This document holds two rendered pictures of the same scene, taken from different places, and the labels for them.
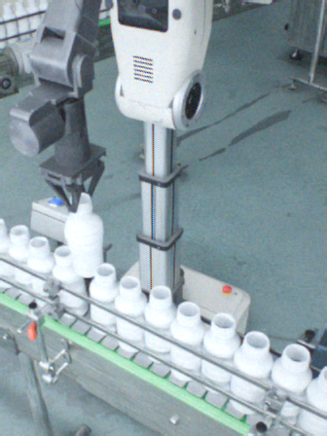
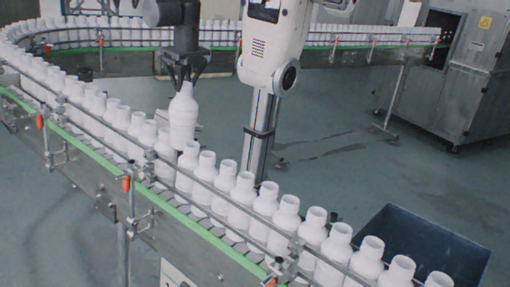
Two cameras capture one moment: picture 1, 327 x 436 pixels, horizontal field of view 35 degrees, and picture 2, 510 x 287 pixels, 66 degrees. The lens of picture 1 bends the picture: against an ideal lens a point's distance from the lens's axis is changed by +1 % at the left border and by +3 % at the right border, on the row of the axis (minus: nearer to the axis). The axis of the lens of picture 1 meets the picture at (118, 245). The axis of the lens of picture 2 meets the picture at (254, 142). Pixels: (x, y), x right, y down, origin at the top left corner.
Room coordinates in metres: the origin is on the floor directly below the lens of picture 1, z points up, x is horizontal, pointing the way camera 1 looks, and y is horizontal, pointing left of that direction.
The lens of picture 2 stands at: (-0.14, -0.11, 1.60)
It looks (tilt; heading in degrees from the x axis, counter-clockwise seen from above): 26 degrees down; 359
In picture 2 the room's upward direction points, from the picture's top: 8 degrees clockwise
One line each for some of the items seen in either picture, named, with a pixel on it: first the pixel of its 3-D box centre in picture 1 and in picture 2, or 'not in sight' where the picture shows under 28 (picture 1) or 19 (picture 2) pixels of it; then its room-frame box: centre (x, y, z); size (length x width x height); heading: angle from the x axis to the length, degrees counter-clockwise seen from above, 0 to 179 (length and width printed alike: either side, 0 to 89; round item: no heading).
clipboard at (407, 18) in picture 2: not in sight; (408, 14); (4.32, -1.63, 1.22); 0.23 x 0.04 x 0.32; 35
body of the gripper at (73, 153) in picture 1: (71, 147); (186, 40); (0.74, 0.06, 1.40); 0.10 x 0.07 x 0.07; 143
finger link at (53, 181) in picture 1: (74, 186); (182, 71); (0.73, 0.07, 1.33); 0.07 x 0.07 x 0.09; 53
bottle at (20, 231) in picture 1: (25, 260); (139, 141); (0.83, 0.20, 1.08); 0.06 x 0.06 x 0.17
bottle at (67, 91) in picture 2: not in sight; (73, 101); (1.04, 0.48, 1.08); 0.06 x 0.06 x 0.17
